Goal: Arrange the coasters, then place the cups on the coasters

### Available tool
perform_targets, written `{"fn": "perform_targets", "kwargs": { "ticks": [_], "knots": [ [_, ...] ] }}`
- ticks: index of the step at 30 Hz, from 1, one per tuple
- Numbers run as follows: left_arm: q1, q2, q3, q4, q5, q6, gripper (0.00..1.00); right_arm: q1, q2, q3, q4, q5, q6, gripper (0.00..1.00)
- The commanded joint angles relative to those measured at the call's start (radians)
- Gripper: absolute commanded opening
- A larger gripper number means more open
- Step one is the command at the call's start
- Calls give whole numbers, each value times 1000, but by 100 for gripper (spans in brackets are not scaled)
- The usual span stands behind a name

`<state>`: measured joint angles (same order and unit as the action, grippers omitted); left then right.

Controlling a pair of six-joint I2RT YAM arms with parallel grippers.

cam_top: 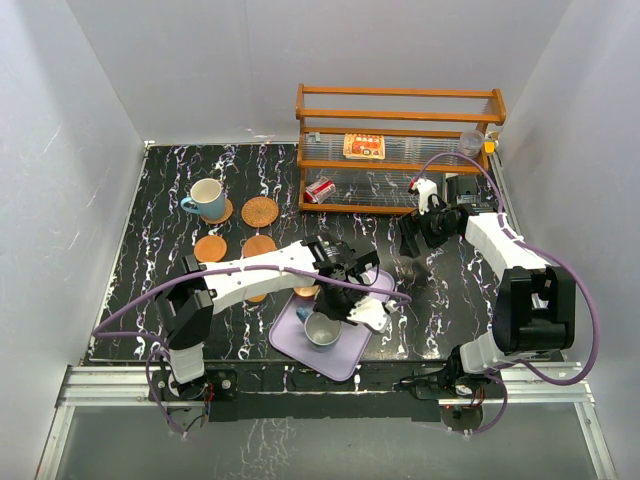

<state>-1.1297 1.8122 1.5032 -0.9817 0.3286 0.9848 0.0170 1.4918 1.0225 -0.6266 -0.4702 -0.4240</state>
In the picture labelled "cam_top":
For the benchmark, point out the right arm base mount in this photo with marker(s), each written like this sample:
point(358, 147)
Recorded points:
point(451, 381)

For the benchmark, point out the grey mug front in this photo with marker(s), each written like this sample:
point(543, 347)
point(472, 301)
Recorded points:
point(320, 331)

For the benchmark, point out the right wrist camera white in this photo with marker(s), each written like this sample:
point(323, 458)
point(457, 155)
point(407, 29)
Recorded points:
point(424, 188)

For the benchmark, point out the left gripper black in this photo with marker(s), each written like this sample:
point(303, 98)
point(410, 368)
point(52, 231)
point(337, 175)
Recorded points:
point(342, 314)

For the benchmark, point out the wooden coaster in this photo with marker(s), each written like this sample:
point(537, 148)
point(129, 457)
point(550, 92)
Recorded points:
point(258, 245)
point(211, 248)

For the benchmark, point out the small orange cup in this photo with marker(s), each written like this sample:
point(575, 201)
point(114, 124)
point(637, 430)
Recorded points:
point(306, 292)

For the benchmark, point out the orange snack packet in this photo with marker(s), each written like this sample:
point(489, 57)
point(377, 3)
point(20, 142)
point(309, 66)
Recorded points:
point(364, 146)

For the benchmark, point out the lavender plastic tray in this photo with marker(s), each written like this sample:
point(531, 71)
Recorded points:
point(337, 362)

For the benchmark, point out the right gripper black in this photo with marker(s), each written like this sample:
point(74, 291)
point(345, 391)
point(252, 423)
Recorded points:
point(409, 226)

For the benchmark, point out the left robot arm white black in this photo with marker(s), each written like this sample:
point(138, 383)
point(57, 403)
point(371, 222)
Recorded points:
point(187, 307)

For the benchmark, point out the clear plastic cup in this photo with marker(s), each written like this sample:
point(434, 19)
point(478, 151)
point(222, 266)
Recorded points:
point(471, 143)

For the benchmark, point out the red white can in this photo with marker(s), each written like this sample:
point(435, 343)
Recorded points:
point(319, 191)

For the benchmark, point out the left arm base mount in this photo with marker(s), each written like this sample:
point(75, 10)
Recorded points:
point(165, 391)

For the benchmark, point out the large blue mug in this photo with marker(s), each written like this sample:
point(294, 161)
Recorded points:
point(206, 198)

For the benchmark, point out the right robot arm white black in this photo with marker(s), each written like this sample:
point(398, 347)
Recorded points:
point(535, 304)

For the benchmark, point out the woven rattan coaster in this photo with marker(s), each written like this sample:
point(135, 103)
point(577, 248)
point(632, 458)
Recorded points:
point(226, 214)
point(260, 212)

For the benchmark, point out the wooden shelf rack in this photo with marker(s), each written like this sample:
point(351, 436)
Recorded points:
point(421, 128)

